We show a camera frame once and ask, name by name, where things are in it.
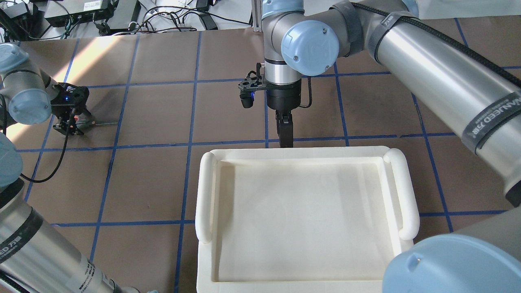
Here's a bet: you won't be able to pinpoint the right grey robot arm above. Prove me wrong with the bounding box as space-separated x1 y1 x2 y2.
262 0 520 293

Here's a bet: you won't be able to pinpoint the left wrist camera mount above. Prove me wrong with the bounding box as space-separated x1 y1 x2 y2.
50 82 90 109

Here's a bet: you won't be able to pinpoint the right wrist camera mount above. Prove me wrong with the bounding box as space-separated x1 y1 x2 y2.
238 63 268 108

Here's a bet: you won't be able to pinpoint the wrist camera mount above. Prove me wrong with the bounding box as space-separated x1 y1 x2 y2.
50 82 90 109
238 63 268 108

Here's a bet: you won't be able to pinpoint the black braided cable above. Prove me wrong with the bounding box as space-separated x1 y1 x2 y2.
20 118 74 184
352 2 521 88

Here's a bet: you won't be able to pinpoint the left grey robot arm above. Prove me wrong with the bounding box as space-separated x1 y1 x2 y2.
0 43 138 293

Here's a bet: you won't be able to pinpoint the orange grey scissors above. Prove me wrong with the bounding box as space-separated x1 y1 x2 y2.
79 114 118 131

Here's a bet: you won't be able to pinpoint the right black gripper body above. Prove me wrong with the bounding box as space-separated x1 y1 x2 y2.
266 80 302 112

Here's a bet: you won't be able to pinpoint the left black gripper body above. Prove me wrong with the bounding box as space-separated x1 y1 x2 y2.
53 104 92 125

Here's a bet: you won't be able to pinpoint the right black braided cable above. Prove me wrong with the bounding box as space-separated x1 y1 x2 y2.
352 2 521 88

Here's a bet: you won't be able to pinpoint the left black braided cable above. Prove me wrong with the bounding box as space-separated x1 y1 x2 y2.
20 118 74 184

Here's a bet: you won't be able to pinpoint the white plastic tray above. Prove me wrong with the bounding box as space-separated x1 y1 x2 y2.
195 146 419 293

